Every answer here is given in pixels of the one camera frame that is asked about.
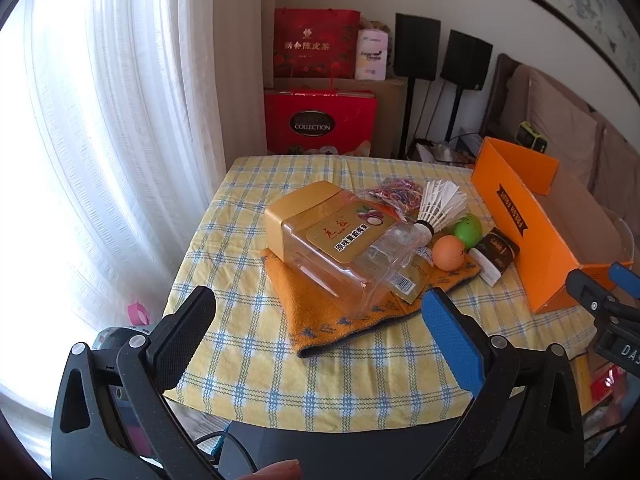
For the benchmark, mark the gold sachet packet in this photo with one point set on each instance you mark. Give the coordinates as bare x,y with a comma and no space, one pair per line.
412,280

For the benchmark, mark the red box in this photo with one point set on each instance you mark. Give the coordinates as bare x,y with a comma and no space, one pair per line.
607,382

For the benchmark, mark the black speaker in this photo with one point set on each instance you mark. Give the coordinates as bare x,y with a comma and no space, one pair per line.
417,45
465,60

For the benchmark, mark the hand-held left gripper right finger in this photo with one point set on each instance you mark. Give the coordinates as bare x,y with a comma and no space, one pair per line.
452,340

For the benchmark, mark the white shuttlecock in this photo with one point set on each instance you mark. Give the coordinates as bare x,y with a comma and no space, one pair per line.
440,200

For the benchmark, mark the pink object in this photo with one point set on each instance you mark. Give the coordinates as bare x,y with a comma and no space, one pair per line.
137,312

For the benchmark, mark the orange cardboard box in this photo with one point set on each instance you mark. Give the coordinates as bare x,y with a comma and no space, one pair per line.
520,230

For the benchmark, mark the orange towel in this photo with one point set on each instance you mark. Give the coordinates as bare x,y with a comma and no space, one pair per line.
320,320

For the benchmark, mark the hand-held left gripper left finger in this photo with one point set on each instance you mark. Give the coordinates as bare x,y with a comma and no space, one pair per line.
182,332

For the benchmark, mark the brown cardboard box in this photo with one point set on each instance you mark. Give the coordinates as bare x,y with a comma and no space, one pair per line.
391,110

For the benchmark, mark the green and black device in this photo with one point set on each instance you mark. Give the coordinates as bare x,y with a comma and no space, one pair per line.
531,135

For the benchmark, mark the yellow plaid tablecloth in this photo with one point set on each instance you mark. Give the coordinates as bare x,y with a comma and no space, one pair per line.
240,200

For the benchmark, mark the red gift bag oval label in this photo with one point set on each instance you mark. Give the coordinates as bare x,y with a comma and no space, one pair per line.
320,110

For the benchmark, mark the white tissue pack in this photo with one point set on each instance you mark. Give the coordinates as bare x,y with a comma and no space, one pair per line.
372,55

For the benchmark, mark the dark bottle with white cap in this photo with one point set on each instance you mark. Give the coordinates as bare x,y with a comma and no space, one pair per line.
497,250

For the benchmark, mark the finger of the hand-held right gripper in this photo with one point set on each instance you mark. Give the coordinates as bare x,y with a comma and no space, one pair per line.
585,290
625,275

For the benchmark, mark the brown sofa cushion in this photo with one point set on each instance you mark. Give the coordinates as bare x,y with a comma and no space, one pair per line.
617,170
560,115

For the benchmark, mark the black speaker stand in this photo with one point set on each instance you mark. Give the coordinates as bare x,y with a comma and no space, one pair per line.
409,110
456,110

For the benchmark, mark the framed ink painting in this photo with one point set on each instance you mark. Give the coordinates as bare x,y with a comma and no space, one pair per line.
575,0

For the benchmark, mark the green egg-shaped case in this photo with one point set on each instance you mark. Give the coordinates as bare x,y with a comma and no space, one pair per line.
467,227

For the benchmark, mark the stack of papers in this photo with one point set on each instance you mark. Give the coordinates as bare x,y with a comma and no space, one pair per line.
435,152

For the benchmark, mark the clear jar with gold lid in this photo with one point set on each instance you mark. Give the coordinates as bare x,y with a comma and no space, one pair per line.
320,240

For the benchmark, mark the brown sofa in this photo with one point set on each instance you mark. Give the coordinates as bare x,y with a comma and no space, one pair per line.
495,90

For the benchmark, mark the white sheer curtain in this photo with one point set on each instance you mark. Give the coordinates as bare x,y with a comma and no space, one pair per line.
100,110

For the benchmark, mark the bag of colourful rubber bands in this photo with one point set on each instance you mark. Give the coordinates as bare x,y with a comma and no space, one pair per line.
395,192

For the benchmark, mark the orange ping pong ball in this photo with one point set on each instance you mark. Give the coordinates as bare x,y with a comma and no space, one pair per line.
448,252

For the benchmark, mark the crinkled gold wrapping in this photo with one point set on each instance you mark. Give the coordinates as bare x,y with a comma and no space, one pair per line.
375,24

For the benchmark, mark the person's left hand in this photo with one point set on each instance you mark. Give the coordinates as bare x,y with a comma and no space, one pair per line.
272,471

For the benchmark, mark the red floral gift bag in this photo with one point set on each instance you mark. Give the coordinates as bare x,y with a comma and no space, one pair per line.
315,45

